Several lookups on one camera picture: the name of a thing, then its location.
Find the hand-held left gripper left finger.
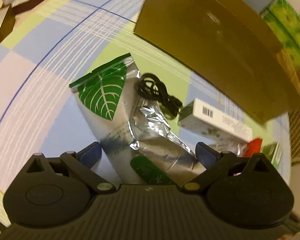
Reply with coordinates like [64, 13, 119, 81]
[24, 141, 119, 195]

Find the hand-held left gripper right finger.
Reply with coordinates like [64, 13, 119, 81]
[181, 141, 278, 195]

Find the clear packet with metal hook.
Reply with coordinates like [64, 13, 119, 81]
[209, 134, 250, 157]

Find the silver pouch with green leaf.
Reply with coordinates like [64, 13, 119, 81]
[69, 53, 208, 186]

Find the small green box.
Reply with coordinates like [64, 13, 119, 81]
[261, 141, 283, 171]

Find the brown cardboard box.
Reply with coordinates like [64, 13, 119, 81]
[133, 0, 300, 125]

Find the checked cloth desktop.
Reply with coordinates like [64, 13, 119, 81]
[0, 0, 292, 228]

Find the long white green medicine box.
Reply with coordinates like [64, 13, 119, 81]
[177, 98, 253, 143]

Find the small red packet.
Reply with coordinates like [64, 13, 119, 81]
[241, 137, 263, 156]

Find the stack of green tissue packs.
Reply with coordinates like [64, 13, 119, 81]
[261, 0, 300, 68]

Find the white and dark open box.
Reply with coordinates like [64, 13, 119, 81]
[0, 4, 16, 37]

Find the dark red box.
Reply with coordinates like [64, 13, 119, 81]
[12, 0, 47, 16]

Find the coiled black cable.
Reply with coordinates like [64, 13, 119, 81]
[135, 73, 183, 118]

